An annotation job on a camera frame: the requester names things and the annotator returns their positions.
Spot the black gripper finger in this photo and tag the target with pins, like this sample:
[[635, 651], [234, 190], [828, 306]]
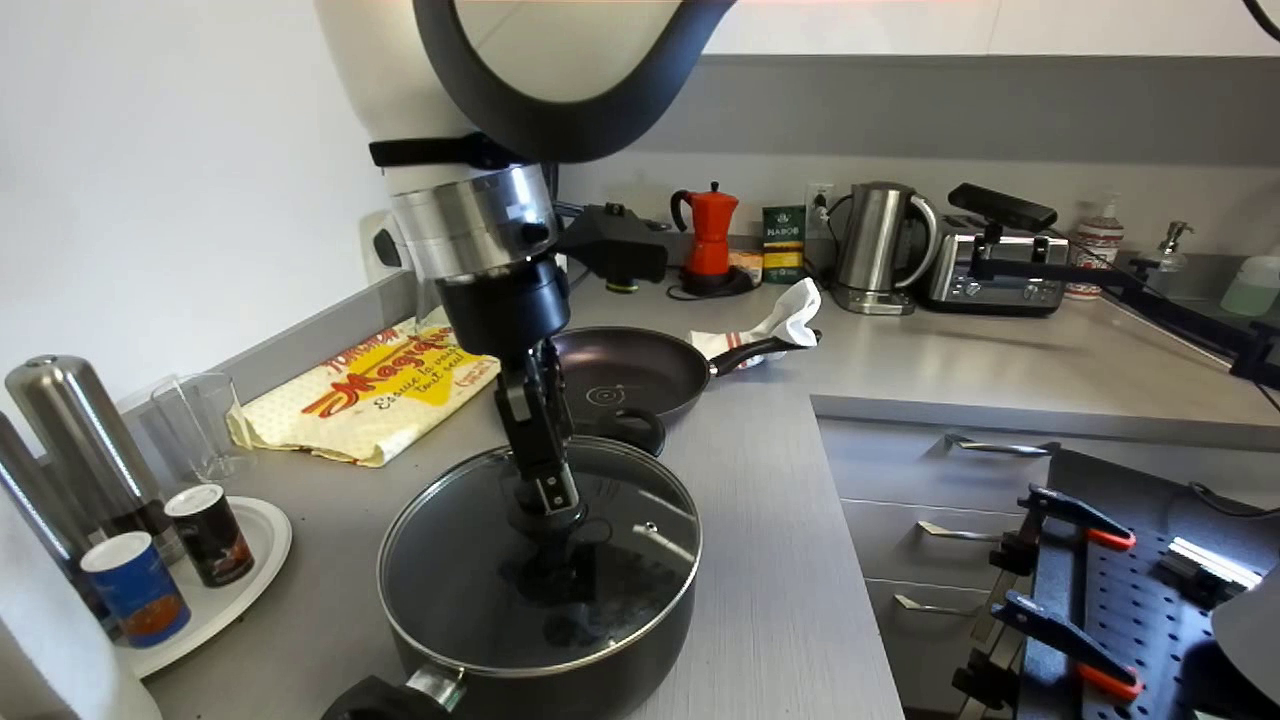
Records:
[[557, 433], [528, 440]]

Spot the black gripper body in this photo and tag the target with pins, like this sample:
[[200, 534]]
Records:
[[507, 311]]

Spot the glass pot lid black knob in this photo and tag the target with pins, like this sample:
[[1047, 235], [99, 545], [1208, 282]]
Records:
[[443, 584]]

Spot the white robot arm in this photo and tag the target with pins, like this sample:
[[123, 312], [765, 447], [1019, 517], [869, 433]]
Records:
[[403, 66]]

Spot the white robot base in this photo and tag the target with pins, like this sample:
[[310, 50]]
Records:
[[1255, 643]]

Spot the red moka pot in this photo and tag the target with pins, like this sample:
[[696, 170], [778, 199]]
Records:
[[708, 235]]

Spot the black cooking pot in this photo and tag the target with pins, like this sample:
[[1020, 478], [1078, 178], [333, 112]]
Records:
[[587, 692]]

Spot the black frying pan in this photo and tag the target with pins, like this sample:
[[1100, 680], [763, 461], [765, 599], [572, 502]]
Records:
[[626, 374]]

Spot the yellow printed tea towel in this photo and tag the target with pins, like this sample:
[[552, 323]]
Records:
[[385, 384]]

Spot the black round coaster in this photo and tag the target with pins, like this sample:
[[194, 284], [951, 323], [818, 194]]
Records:
[[743, 284]]

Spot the white towel red stripes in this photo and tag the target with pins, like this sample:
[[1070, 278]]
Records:
[[797, 312]]

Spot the green tea box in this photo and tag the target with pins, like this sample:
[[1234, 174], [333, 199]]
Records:
[[780, 241]]

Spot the white plate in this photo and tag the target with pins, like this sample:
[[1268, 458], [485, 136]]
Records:
[[263, 545]]

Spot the small clear drinking glass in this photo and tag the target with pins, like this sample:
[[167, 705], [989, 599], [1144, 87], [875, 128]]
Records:
[[200, 433]]

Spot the dark espresso cup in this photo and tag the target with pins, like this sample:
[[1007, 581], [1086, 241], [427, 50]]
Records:
[[210, 534]]

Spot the steel electric kettle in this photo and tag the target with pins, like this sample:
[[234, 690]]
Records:
[[875, 246]]

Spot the blue espresso cup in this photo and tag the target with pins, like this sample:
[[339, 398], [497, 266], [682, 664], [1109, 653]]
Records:
[[135, 584]]

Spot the steel thermos cylinder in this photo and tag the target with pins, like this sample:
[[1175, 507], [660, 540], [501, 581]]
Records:
[[80, 425]]

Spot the steel toaster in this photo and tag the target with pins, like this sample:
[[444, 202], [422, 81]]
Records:
[[995, 278]]

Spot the black bar-shaped device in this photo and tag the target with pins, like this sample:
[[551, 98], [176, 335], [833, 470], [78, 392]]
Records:
[[1003, 207]]

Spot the steel pepper mill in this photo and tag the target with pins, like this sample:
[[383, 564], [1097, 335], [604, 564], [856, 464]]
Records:
[[25, 502]]

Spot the white paper towel roll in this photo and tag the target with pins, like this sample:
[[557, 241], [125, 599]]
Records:
[[43, 653]]

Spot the clear glass jar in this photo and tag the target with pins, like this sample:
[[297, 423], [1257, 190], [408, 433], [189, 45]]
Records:
[[1097, 237]]

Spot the black perforated mounting table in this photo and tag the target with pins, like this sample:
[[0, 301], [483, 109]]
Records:
[[1152, 602]]

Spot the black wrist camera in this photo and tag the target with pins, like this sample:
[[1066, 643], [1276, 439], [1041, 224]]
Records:
[[619, 246]]

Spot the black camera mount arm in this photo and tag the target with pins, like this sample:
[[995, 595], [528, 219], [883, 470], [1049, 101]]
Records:
[[1203, 323]]

